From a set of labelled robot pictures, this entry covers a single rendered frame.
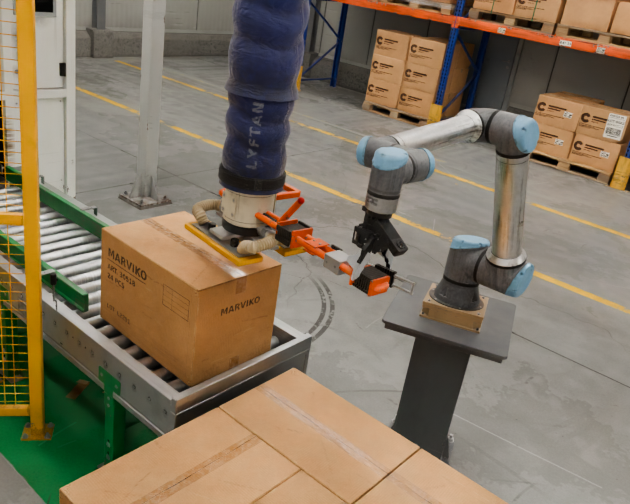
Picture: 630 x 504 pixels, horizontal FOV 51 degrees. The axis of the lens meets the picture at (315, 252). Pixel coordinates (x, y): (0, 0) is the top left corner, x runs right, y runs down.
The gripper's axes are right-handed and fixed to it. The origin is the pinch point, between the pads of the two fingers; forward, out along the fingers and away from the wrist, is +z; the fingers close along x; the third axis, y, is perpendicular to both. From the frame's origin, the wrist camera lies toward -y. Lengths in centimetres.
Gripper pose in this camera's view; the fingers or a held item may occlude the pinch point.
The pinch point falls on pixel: (372, 277)
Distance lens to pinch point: 188.9
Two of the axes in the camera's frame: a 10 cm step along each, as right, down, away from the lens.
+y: -6.5, -3.9, 6.5
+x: -7.5, 1.6, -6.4
